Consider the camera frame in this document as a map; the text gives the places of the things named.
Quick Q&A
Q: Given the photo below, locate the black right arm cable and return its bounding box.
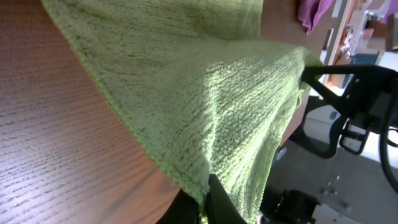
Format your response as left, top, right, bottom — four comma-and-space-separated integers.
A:
379, 83, 398, 195

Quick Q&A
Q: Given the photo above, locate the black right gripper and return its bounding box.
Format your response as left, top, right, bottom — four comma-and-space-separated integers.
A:
302, 64, 397, 156

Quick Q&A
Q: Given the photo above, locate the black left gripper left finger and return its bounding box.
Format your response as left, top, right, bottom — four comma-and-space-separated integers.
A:
156, 189, 199, 224

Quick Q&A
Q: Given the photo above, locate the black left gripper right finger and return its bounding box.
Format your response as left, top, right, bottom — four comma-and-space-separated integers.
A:
206, 174, 246, 224

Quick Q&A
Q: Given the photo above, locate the light green cloth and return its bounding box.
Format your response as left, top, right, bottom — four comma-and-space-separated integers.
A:
43, 0, 320, 223

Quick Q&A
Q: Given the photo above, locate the purple crumpled cloth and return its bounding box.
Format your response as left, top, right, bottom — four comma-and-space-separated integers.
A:
297, 0, 333, 35

